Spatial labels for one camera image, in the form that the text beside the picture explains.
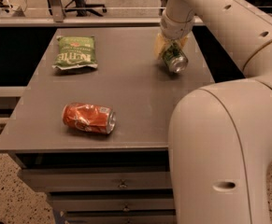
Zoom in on green chip bag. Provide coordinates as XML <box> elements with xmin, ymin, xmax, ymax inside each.
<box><xmin>52</xmin><ymin>36</ymin><xmax>98</xmax><ymax>71</ymax></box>

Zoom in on top grey drawer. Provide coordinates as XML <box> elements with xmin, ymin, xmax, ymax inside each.
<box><xmin>18</xmin><ymin>167</ymin><xmax>172</xmax><ymax>192</ymax></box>

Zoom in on crushed orange soda can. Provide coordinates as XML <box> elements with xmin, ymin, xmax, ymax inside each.
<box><xmin>62</xmin><ymin>103</ymin><xmax>116</xmax><ymax>134</ymax></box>

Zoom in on green soda can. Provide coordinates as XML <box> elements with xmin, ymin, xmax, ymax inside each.
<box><xmin>161</xmin><ymin>42</ymin><xmax>188</xmax><ymax>74</ymax></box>

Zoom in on bottom grey drawer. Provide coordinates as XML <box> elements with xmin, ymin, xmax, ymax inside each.
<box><xmin>64</xmin><ymin>210</ymin><xmax>177</xmax><ymax>224</ymax></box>

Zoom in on grey drawer cabinet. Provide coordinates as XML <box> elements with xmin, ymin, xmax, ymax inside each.
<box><xmin>0</xmin><ymin>27</ymin><xmax>212</xmax><ymax>224</ymax></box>

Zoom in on grey metal railing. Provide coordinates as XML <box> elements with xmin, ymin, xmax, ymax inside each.
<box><xmin>0</xmin><ymin>0</ymin><xmax>272</xmax><ymax>28</ymax></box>

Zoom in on grey drawer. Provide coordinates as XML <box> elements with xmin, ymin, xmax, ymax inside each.
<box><xmin>18</xmin><ymin>167</ymin><xmax>172</xmax><ymax>192</ymax></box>
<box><xmin>64</xmin><ymin>210</ymin><xmax>177</xmax><ymax>224</ymax></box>
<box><xmin>48</xmin><ymin>191</ymin><xmax>175</xmax><ymax>212</ymax></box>

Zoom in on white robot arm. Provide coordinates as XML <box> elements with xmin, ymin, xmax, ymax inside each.
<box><xmin>161</xmin><ymin>0</ymin><xmax>272</xmax><ymax>224</ymax></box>

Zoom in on middle grey drawer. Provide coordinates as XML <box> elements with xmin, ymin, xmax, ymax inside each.
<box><xmin>48</xmin><ymin>191</ymin><xmax>175</xmax><ymax>212</ymax></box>

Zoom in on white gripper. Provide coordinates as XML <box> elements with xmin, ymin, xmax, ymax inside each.
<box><xmin>154</xmin><ymin>10</ymin><xmax>194</xmax><ymax>59</ymax></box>

